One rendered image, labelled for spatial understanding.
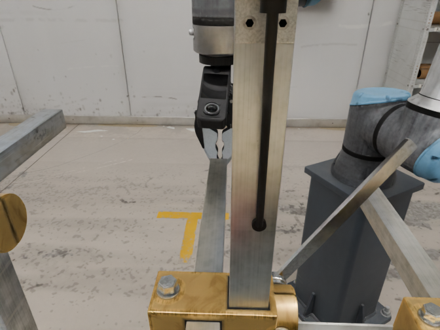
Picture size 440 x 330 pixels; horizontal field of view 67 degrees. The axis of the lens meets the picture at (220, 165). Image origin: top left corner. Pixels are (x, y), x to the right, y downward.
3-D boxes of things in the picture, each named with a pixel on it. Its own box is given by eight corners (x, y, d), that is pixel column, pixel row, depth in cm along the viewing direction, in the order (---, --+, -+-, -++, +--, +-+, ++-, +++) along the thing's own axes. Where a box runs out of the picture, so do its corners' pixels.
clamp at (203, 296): (162, 303, 36) (158, 269, 34) (287, 308, 36) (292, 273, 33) (150, 353, 31) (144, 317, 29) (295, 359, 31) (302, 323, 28)
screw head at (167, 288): (159, 281, 32) (158, 272, 32) (181, 281, 32) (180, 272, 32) (154, 298, 31) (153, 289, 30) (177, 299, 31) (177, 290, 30)
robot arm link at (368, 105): (371, 133, 110) (384, 80, 101) (413, 155, 95) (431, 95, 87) (332, 139, 105) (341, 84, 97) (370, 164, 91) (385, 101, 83)
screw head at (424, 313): (414, 308, 33) (417, 299, 32) (435, 308, 33) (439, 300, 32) (424, 327, 31) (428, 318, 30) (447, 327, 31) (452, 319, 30)
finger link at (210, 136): (220, 158, 69) (220, 115, 64) (219, 172, 63) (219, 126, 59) (205, 158, 69) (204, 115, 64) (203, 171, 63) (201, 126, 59)
